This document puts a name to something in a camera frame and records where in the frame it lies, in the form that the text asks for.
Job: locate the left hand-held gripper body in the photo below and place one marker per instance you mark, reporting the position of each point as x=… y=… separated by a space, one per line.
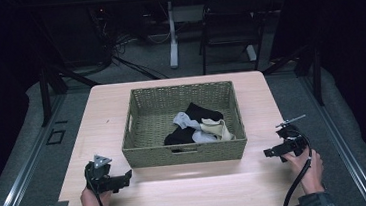
x=97 y=172

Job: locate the black metal stand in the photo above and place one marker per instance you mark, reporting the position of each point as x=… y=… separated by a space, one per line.
x=50 y=84
x=311 y=68

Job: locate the green woven basket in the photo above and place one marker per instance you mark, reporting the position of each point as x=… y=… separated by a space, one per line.
x=146 y=126

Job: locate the black folding chair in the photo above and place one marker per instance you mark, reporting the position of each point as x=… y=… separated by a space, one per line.
x=234 y=21

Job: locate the grey sock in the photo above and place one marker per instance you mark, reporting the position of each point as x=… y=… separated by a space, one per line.
x=182 y=119

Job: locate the black sock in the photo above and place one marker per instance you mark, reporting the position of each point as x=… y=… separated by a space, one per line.
x=182 y=134

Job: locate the person's left hand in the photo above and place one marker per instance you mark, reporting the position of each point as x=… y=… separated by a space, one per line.
x=94 y=201

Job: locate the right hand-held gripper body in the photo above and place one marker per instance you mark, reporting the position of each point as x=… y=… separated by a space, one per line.
x=293 y=142

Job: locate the black floor outlet frame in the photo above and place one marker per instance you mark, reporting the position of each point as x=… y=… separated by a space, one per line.
x=55 y=137

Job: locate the person's right hand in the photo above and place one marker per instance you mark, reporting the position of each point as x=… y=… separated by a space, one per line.
x=307 y=172

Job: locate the white desk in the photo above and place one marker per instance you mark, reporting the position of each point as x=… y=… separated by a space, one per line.
x=173 y=33

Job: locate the metal floor rail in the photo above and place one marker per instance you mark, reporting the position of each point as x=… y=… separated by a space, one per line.
x=341 y=142
x=20 y=177

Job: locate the cream sock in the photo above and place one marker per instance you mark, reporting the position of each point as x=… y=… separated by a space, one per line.
x=215 y=127

